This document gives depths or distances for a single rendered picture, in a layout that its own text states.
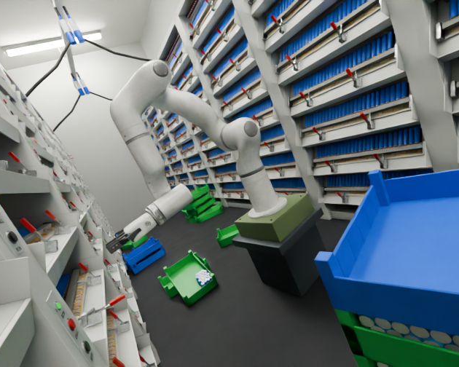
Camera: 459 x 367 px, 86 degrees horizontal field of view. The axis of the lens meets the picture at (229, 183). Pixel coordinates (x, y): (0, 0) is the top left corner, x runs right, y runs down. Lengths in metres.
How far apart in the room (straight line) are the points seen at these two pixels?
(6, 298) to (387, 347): 0.46
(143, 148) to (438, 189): 0.80
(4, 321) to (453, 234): 0.57
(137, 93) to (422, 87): 0.99
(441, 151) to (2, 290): 1.24
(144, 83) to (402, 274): 0.85
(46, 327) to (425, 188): 0.64
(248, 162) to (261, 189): 0.13
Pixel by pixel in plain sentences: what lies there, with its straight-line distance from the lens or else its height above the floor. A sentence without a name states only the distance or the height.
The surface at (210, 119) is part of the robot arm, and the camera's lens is 1.03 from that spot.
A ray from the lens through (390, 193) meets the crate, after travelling 0.61.
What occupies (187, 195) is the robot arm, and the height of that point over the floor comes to 0.61.
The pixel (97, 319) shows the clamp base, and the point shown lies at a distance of 0.71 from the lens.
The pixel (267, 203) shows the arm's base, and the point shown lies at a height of 0.41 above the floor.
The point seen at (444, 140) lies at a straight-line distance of 1.19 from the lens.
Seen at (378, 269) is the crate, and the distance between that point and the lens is 0.44.
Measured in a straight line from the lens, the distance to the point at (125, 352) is 0.93.
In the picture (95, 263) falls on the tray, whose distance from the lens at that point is 1.12.
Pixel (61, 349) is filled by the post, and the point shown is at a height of 0.59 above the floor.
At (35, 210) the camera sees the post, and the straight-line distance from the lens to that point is 1.10.
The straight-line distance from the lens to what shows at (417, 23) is 1.13.
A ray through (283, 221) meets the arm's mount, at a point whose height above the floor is 0.34.
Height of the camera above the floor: 0.75
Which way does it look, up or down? 11 degrees down
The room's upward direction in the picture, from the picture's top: 25 degrees counter-clockwise
